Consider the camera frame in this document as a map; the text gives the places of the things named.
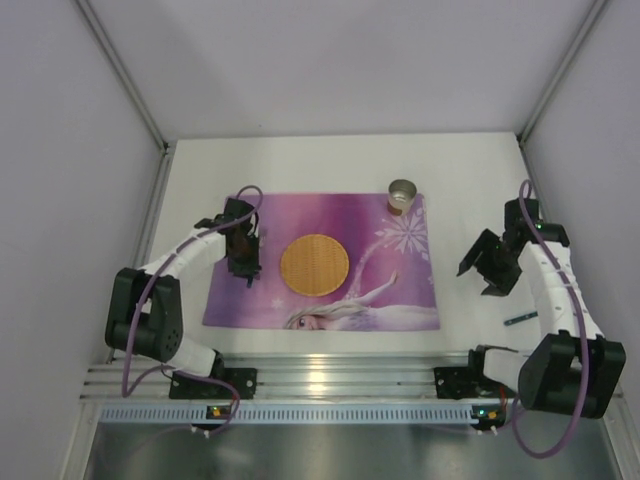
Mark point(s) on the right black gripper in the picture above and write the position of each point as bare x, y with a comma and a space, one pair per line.
493, 265

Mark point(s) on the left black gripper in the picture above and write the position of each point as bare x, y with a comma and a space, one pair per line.
244, 267

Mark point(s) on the teal handled spoon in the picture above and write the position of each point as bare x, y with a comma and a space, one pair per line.
520, 319

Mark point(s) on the round wooden plate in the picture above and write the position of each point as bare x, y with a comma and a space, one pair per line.
314, 265

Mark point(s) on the purple printed placemat cloth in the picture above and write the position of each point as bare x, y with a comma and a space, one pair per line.
388, 288

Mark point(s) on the metal cup with brown sleeve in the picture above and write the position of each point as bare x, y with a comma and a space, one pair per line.
401, 196

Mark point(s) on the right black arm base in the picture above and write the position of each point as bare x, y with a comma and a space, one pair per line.
460, 382

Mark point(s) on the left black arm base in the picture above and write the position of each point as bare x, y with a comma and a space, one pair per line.
234, 383

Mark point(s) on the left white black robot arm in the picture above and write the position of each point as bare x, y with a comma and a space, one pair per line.
146, 315

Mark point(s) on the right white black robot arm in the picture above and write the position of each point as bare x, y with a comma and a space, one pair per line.
573, 361

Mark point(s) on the aluminium mounting rail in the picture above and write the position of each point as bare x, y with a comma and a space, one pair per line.
303, 377

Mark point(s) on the slotted grey cable duct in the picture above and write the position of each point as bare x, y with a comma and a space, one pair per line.
263, 413

